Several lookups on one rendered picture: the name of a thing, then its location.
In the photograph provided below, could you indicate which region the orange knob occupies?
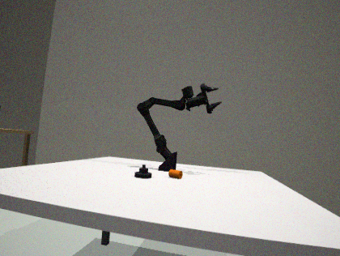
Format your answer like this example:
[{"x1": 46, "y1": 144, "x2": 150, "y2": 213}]
[{"x1": 168, "y1": 169, "x2": 183, "y2": 179}]

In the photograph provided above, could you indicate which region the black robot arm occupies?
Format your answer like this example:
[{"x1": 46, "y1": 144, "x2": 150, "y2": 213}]
[{"x1": 137, "y1": 86, "x2": 196, "y2": 160}]

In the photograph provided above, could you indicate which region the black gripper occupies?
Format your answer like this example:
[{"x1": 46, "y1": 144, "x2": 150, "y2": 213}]
[{"x1": 194, "y1": 83, "x2": 222, "y2": 113}]

